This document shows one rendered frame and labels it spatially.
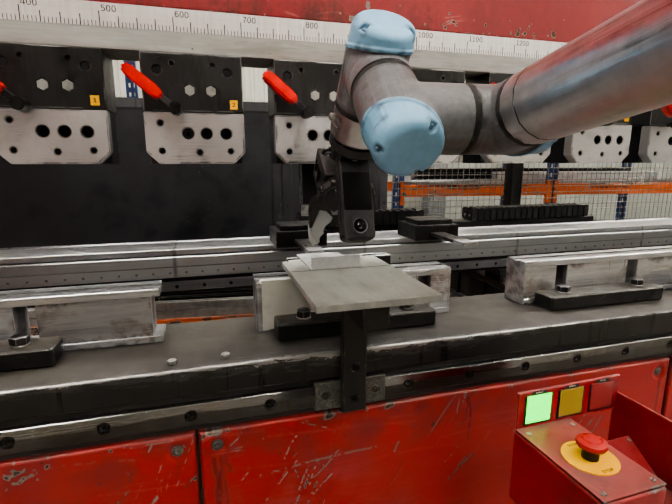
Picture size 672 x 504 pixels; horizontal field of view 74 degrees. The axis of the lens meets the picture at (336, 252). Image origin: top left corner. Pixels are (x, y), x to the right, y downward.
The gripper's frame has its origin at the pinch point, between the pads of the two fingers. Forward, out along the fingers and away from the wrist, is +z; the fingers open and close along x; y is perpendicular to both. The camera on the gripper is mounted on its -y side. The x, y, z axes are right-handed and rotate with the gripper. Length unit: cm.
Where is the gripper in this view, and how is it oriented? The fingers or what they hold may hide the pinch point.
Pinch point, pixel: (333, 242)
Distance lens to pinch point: 74.3
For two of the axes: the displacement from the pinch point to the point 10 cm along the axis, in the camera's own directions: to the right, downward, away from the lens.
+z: -1.8, 6.3, 7.6
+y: -2.1, -7.8, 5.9
